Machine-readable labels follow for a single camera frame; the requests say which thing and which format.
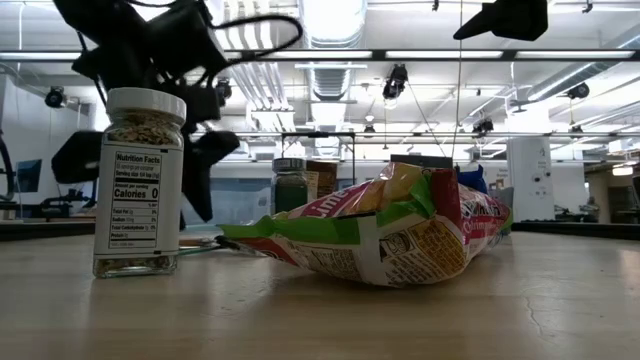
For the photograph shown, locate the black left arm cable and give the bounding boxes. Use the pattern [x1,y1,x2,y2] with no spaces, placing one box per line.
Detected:
[209,13,305,66]

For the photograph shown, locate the gold spoon green handle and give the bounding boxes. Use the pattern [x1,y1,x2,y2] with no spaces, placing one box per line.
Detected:
[177,244,225,257]

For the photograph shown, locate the silver ventilation duct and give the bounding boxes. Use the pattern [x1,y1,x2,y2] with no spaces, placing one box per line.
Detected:
[299,0,369,49]

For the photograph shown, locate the bagel seasoning jar white lid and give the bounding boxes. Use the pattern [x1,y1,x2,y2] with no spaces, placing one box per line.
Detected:
[92,87,187,279]

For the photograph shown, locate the dark grey plastic bin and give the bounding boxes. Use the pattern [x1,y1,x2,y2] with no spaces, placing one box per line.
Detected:
[487,187,516,236]

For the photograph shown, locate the white pillar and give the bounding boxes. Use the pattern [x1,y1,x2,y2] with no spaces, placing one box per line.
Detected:
[506,137,554,224]

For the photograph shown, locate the lime shrimp ramen packet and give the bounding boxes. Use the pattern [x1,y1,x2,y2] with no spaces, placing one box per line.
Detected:
[219,162,514,289]

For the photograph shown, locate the silver metal spoon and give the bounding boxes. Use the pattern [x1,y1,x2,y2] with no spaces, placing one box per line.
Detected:
[178,237,219,249]

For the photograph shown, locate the green lid spice jar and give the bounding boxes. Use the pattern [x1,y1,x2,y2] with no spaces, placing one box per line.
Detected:
[271,157,308,215]

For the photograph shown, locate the computer monitor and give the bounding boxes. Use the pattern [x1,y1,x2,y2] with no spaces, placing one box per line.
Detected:
[13,158,44,194]

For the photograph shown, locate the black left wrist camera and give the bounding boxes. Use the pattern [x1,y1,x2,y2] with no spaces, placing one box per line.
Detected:
[144,2,229,76]

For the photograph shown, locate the black overhead beam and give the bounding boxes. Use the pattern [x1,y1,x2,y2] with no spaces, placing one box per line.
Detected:
[0,48,640,63]

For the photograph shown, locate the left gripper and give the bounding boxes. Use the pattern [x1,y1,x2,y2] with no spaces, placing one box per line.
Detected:
[50,0,222,185]

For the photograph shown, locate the black rectangular panel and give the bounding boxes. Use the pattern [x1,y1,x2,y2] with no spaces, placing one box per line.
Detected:
[389,153,454,170]

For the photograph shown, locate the yellow blue ramen packet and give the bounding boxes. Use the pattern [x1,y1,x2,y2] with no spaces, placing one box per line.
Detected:
[453,163,489,196]

